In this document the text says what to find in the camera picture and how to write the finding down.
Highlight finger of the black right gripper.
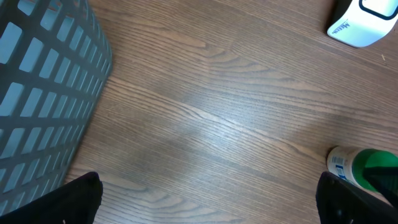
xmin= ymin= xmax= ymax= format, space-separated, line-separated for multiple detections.
xmin=363 ymin=167 xmax=397 ymax=208

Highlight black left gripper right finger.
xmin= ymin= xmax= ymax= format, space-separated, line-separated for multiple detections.
xmin=316 ymin=172 xmax=397 ymax=224

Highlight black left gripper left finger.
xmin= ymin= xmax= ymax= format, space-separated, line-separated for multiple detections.
xmin=1 ymin=172 xmax=103 ymax=224

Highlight green lid white jar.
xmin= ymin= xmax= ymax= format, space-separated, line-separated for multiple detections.
xmin=326 ymin=146 xmax=397 ymax=192

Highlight white barcode scanner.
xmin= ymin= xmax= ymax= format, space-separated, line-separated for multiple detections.
xmin=326 ymin=0 xmax=397 ymax=48

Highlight grey plastic basket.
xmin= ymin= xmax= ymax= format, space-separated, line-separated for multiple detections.
xmin=1 ymin=0 xmax=113 ymax=215

